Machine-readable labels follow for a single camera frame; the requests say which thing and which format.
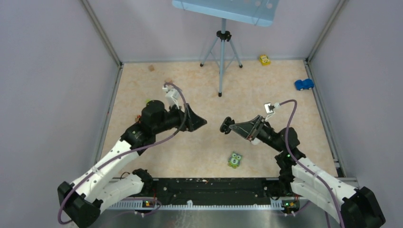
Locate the orange red animal block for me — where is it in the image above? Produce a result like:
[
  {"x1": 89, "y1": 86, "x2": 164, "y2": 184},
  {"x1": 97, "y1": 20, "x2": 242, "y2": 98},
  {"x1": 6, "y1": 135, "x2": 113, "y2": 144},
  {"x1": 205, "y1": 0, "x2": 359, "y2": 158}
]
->
[{"x1": 135, "y1": 115, "x2": 141, "y2": 123}]

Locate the white earbud charging case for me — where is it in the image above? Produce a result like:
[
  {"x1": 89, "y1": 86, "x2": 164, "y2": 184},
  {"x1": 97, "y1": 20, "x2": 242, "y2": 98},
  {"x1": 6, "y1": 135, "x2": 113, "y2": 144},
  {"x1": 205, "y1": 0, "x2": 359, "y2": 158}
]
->
[{"x1": 250, "y1": 138, "x2": 261, "y2": 145}]

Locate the black earbud charging case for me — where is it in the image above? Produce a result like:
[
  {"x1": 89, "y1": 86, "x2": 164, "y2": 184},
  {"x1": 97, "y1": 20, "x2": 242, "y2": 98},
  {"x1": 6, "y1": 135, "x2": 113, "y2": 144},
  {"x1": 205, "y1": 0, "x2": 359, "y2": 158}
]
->
[{"x1": 220, "y1": 116, "x2": 235, "y2": 134}]

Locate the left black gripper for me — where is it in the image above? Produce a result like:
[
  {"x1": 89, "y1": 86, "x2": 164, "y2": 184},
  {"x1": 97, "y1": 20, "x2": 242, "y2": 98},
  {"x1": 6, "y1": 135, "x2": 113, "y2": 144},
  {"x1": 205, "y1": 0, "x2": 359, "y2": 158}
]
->
[{"x1": 153, "y1": 102, "x2": 207, "y2": 134}]

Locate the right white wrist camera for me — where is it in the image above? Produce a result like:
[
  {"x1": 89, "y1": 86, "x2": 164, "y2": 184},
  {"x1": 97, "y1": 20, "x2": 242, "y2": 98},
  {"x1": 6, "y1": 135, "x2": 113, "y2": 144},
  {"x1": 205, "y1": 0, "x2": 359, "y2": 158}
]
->
[{"x1": 264, "y1": 103, "x2": 280, "y2": 122}]

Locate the light blue perforated board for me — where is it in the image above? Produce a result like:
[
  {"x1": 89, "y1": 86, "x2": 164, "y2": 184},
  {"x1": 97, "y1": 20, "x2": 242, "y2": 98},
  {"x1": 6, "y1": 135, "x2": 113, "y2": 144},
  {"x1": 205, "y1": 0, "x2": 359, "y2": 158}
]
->
[{"x1": 172, "y1": 0, "x2": 279, "y2": 27}]

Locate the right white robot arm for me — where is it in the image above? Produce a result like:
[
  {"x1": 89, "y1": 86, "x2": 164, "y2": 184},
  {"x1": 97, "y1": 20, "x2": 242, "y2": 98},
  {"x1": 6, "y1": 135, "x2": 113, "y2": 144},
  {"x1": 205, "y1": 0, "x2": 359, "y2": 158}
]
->
[{"x1": 220, "y1": 115, "x2": 386, "y2": 228}]

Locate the green owl number block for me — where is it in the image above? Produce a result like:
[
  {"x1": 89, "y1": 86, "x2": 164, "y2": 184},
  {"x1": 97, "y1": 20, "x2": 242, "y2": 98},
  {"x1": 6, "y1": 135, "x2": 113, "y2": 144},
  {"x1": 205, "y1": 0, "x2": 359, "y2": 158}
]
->
[{"x1": 227, "y1": 152, "x2": 243, "y2": 169}]

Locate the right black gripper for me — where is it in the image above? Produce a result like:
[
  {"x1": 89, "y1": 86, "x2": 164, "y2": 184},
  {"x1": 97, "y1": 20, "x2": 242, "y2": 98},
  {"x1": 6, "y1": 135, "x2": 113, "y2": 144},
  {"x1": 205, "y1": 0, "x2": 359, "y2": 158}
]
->
[{"x1": 230, "y1": 114, "x2": 284, "y2": 152}]

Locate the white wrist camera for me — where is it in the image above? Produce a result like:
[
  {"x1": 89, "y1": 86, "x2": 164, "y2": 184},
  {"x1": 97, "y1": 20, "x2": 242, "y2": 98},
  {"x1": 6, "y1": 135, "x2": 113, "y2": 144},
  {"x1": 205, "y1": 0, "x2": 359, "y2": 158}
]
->
[
  {"x1": 162, "y1": 83, "x2": 181, "y2": 110},
  {"x1": 264, "y1": 103, "x2": 280, "y2": 122}
]

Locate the light blue tripod stand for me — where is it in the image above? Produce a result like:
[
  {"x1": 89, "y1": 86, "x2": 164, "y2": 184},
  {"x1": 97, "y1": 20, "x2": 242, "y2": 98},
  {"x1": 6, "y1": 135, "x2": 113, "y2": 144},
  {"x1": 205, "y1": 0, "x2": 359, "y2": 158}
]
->
[{"x1": 200, "y1": 18, "x2": 243, "y2": 97}]

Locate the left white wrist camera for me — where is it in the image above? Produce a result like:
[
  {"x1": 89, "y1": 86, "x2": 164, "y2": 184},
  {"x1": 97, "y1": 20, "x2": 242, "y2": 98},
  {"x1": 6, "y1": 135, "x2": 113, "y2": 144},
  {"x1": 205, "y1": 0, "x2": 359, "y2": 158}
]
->
[{"x1": 162, "y1": 83, "x2": 181, "y2": 110}]

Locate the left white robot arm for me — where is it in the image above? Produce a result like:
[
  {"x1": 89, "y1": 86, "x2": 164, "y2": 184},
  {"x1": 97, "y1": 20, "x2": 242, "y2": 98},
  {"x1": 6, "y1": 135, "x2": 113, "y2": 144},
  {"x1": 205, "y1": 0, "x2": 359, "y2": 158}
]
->
[{"x1": 58, "y1": 100, "x2": 207, "y2": 228}]

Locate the blue toy car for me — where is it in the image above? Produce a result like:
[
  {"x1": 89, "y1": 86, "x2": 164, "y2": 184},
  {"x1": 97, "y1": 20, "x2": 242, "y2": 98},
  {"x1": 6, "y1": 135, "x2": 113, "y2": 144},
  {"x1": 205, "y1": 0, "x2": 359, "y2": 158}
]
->
[{"x1": 294, "y1": 78, "x2": 315, "y2": 91}]

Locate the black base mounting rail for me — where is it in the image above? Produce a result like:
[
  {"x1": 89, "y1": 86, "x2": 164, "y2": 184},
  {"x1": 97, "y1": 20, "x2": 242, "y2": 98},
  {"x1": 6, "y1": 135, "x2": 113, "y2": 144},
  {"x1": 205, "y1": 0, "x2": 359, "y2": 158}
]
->
[{"x1": 123, "y1": 177, "x2": 311, "y2": 209}]

